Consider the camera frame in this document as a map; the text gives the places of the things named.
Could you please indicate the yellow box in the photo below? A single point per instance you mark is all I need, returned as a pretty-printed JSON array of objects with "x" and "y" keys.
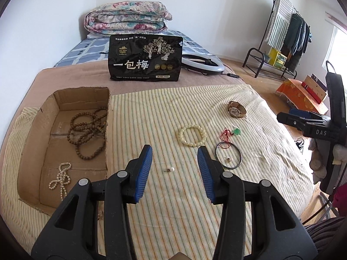
[{"x": 276, "y": 57}]

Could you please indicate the dark thin bangle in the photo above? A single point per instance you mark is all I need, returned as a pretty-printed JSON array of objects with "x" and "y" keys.
[{"x": 240, "y": 154}]

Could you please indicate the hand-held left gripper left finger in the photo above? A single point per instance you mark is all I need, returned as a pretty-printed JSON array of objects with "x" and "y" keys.
[{"x": 145, "y": 165}]

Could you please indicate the window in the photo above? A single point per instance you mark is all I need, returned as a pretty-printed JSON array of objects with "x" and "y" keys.
[{"x": 338, "y": 43}]

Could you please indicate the folded floral quilt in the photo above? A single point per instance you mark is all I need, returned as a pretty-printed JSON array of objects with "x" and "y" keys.
[{"x": 127, "y": 16}]

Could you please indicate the red cloth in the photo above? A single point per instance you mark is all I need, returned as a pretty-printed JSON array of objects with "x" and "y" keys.
[{"x": 341, "y": 197}]

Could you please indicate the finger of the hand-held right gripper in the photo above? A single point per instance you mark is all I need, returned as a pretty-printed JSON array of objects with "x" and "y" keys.
[
  {"x": 291, "y": 120},
  {"x": 306, "y": 113}
]

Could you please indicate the cardboard box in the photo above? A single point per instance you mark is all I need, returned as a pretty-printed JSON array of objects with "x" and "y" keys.
[{"x": 51, "y": 168}]

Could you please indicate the dark hanging clothes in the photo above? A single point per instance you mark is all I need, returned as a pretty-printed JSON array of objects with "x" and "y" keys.
[{"x": 296, "y": 38}]

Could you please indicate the person's striped clothing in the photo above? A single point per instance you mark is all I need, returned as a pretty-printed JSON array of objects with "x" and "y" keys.
[{"x": 328, "y": 238}]

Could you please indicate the black clothes rack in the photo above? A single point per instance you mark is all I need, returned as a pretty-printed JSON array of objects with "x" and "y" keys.
[{"x": 256, "y": 51}]

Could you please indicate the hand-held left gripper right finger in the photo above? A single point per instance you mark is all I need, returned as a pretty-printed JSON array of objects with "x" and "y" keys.
[{"x": 204, "y": 168}]

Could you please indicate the red box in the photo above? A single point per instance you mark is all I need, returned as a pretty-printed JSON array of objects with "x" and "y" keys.
[{"x": 311, "y": 90}]

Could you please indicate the blue checked mattress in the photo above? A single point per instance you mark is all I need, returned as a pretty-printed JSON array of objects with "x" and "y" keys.
[{"x": 86, "y": 51}]

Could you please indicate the green striped hanging cloth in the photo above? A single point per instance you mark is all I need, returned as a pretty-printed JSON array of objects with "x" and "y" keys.
[{"x": 279, "y": 24}]

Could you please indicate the brown paper box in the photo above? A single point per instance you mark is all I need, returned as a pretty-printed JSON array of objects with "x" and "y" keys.
[{"x": 321, "y": 88}]

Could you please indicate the black snack bag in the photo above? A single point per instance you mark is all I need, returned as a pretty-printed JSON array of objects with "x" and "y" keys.
[{"x": 141, "y": 59}]

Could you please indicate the brown blanket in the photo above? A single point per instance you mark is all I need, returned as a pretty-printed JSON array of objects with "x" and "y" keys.
[{"x": 211, "y": 80}]

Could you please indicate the yellow striped cloth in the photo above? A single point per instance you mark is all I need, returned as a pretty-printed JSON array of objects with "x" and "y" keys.
[{"x": 168, "y": 113}]

